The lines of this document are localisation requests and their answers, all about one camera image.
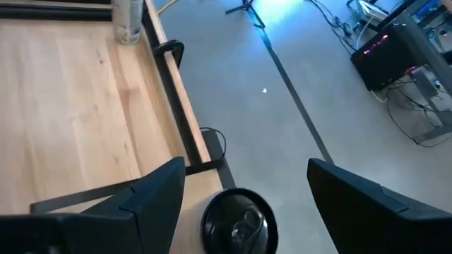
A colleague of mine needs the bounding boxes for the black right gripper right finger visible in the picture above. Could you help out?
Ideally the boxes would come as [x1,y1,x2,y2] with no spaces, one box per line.
[307,157,452,254]

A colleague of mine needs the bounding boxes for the black aluminium rig frame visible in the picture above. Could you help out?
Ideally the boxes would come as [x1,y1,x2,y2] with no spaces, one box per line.
[0,0,213,169]

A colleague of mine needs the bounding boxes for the black computer tower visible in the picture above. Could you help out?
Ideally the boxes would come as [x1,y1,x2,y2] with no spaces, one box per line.
[350,23,422,92]

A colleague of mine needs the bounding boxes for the yellow extension cord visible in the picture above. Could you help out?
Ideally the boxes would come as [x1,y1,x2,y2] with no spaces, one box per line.
[157,0,182,16]

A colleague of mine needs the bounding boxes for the black table clamp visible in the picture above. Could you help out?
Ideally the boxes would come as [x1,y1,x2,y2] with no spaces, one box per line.
[152,39,185,70]

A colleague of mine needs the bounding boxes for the wooden shelf with black frame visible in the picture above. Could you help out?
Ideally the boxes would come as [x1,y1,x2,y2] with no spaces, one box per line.
[30,128,248,254]

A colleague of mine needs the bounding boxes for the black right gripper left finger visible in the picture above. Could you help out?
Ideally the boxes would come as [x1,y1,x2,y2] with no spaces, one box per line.
[0,157,186,254]

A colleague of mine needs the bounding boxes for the grey metal desk frame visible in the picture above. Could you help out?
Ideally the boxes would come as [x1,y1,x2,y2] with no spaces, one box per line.
[384,0,452,145]

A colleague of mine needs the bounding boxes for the black tripod stand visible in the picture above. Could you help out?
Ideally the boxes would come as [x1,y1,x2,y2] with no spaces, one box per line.
[225,0,266,30]

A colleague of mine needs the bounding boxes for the white Celsius drink can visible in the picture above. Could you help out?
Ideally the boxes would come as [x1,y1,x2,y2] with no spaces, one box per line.
[111,0,145,46]
[200,187,279,254]

